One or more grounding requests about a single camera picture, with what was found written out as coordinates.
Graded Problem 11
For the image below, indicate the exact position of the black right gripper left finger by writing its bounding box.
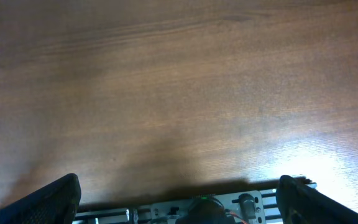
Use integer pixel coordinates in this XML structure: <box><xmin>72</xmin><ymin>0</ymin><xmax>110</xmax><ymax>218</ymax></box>
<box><xmin>0</xmin><ymin>173</ymin><xmax>81</xmax><ymax>224</ymax></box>

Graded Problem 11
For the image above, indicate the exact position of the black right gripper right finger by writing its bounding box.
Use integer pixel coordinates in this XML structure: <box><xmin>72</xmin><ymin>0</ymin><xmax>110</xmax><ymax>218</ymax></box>
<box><xmin>276</xmin><ymin>175</ymin><xmax>358</xmax><ymax>224</ymax></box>

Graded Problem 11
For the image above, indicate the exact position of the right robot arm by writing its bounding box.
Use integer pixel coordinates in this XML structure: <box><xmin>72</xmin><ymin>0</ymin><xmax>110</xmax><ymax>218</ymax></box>
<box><xmin>0</xmin><ymin>174</ymin><xmax>358</xmax><ymax>224</ymax></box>

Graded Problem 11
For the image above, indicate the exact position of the grey metal arm base plate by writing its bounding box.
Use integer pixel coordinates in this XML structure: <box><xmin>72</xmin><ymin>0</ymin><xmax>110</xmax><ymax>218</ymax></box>
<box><xmin>73</xmin><ymin>189</ymin><xmax>283</xmax><ymax>224</ymax></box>

